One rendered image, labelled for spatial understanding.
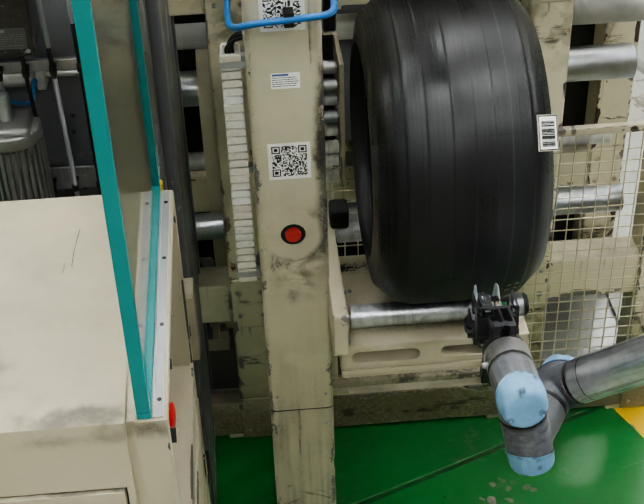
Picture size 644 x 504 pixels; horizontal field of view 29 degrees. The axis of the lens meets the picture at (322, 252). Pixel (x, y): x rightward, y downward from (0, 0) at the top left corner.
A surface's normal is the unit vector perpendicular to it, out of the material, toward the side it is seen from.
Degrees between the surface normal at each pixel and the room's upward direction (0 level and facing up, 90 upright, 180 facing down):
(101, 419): 0
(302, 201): 90
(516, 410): 83
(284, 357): 90
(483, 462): 0
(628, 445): 0
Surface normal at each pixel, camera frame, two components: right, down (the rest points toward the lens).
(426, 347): 0.08, 0.59
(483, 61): 0.02, -0.39
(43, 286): -0.03, -0.81
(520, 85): 0.30, -0.24
